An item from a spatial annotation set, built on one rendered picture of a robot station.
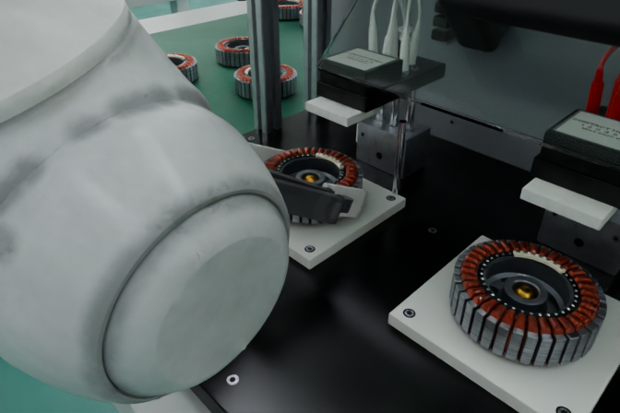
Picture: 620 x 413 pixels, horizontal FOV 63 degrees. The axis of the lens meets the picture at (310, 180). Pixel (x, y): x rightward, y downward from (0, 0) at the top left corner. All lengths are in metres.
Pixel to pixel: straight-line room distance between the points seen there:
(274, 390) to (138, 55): 0.28
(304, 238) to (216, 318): 0.35
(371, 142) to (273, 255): 0.49
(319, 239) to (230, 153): 0.35
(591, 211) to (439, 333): 0.14
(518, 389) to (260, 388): 0.18
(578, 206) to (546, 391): 0.13
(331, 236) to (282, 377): 0.16
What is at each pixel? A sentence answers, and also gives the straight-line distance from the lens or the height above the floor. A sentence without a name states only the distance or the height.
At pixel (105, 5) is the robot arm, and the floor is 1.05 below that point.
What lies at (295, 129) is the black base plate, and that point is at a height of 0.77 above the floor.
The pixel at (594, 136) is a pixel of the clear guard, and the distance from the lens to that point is 0.20.
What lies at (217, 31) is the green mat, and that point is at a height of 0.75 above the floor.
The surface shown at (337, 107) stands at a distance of 0.54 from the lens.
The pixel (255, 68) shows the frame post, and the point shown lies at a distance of 0.71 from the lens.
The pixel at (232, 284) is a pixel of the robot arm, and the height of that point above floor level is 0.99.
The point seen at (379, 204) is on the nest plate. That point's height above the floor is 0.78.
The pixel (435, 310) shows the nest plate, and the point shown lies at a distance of 0.44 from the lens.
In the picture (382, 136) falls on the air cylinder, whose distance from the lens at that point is 0.62.
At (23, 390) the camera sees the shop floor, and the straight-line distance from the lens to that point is 1.52.
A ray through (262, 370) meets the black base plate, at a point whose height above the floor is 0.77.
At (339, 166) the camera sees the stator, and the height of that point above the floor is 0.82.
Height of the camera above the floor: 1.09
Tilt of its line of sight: 31 degrees down
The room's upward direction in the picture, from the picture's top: straight up
